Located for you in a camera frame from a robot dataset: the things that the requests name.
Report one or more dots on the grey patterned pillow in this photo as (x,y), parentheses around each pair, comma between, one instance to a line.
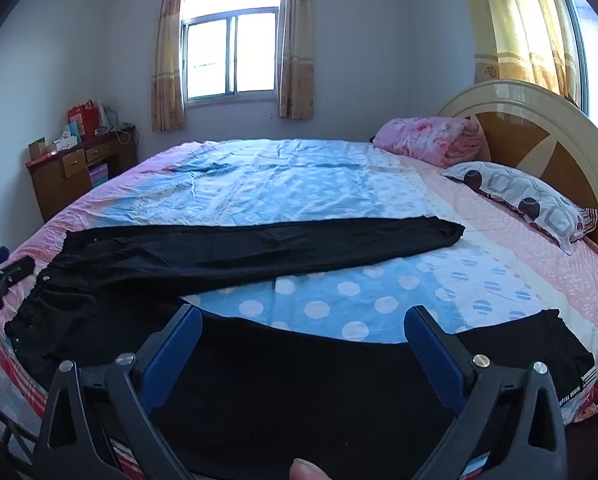
(540,205)

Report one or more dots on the white tissue box on desk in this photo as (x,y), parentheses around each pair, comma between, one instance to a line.
(66,141)

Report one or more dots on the wooden desk with drawers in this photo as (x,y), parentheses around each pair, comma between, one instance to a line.
(61,178)

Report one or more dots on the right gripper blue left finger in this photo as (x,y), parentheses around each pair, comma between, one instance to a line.
(164,355)

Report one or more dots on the yellow curtain window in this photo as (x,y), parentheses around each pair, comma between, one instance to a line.
(167,103)
(295,62)

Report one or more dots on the yellow curtain beside headboard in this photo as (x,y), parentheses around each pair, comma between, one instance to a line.
(527,40)

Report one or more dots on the blue pink polka-dot bedsheet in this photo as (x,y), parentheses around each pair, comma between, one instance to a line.
(253,183)

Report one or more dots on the right yellow curtain far window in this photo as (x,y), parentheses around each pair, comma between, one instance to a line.
(295,62)

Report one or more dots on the person right hand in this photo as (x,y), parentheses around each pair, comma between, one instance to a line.
(304,470)

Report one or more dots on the cream wooden headboard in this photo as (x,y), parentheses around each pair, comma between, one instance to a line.
(536,131)

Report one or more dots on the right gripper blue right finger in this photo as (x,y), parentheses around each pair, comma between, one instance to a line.
(445,361)

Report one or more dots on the small cardboard box on desk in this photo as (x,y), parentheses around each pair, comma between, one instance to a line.
(37,148)

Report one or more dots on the black pants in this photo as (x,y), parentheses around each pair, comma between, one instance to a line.
(303,352)

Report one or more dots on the red gift bag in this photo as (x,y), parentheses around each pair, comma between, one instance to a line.
(86,118)

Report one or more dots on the folded pink floral blanket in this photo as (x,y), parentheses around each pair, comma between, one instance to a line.
(440,141)

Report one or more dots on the left yellow curtain far window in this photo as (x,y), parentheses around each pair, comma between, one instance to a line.
(167,103)

